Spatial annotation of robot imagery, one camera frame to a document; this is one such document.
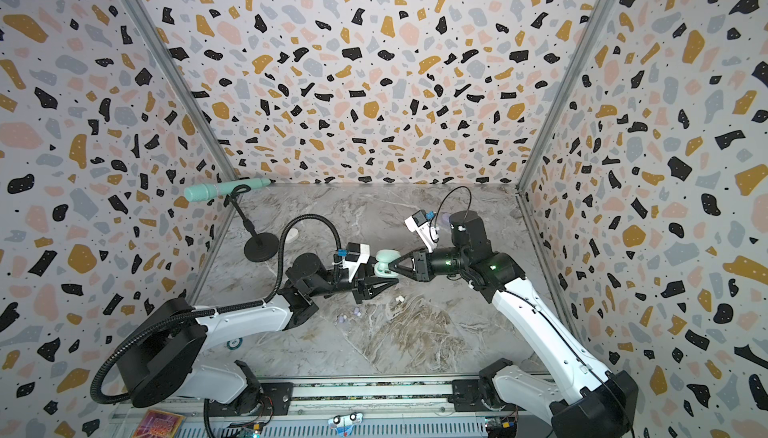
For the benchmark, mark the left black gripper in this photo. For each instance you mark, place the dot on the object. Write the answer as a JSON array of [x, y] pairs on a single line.
[[359, 289]]

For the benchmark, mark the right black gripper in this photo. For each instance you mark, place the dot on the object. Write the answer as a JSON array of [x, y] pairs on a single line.
[[424, 264]]

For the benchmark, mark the mint green charging case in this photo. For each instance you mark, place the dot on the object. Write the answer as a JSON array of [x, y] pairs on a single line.
[[383, 259]]

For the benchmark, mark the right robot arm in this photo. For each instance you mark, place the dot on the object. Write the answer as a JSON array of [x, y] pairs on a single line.
[[582, 397]]

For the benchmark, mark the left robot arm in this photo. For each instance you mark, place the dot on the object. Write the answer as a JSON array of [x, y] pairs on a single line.
[[161, 358]]

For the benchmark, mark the white charging case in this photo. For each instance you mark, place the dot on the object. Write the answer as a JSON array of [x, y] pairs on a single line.
[[291, 236]]

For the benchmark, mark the black microphone stand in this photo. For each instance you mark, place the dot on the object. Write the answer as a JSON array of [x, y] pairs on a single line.
[[260, 247]]

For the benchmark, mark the small toy car sticker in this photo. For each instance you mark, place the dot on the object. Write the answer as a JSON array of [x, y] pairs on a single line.
[[343, 425]]

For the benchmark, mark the left corner aluminium profile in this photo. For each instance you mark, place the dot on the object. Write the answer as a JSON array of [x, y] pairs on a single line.
[[144, 25]]

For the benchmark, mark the corner aluminium profile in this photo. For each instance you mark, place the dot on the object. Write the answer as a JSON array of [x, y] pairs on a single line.
[[144, 25], [576, 66]]

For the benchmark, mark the colourful card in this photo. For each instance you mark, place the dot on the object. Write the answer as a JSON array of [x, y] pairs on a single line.
[[158, 424]]

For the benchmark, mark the right corner aluminium profile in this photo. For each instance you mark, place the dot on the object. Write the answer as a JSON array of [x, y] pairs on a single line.
[[576, 66]]

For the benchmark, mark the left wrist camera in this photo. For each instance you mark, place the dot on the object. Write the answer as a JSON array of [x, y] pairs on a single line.
[[352, 258]]

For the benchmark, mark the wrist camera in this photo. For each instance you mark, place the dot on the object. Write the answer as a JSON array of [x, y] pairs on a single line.
[[352, 258], [423, 225]]

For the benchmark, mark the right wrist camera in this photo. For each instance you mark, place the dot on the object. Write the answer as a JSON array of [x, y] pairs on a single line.
[[423, 225]]

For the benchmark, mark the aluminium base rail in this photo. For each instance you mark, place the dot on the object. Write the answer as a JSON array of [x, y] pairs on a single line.
[[405, 406]]

